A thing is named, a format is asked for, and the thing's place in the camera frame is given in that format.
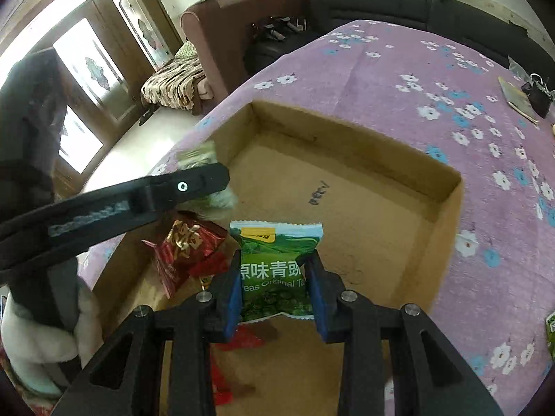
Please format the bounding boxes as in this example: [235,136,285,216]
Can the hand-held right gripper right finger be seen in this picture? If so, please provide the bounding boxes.
[306,250,504,416]

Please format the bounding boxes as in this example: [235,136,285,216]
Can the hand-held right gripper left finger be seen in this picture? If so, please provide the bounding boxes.
[52,250,242,416]

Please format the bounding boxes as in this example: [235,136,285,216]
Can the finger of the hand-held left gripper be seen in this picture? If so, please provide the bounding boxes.
[0,162,230,275]

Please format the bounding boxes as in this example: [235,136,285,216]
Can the pale green snack packet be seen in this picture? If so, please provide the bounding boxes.
[180,140,238,209]

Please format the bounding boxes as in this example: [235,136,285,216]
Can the green pea snack packet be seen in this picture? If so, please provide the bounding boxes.
[229,220,325,324]

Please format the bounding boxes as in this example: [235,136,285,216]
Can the cardboard box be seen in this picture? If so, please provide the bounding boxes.
[93,101,466,416]

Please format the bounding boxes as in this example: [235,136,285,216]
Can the person's left forearm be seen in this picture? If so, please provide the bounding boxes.
[0,284,102,401]

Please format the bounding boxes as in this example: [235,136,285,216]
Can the plain red snack packet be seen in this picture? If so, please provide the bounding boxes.
[210,323,268,406]

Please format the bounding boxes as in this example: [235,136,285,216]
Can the red gold-print snack packet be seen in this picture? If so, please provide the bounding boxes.
[142,210,230,300]

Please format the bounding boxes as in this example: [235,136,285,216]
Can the patterned blanket bed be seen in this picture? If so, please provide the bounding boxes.
[141,55,207,112]

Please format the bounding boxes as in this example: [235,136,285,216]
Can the wooden glass-panel door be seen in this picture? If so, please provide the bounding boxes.
[0,0,183,200]

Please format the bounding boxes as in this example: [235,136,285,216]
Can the green floral cushion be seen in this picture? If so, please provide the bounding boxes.
[173,41,199,60]

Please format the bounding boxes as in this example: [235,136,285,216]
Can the brown armchair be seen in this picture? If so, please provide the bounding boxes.
[180,0,305,116]

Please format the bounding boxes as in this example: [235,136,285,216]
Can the black and grey gadgets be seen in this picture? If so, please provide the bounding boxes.
[255,16,307,43]

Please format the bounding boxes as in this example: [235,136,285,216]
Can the purple floral tablecloth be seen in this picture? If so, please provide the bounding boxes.
[78,19,555,401]

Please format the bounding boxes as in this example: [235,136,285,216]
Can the black leather sofa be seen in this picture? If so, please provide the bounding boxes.
[243,0,530,88]

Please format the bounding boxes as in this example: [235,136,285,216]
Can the tan booklet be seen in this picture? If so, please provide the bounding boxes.
[498,77,539,125]

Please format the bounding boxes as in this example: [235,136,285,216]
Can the black padlock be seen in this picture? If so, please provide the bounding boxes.
[521,73,554,119]

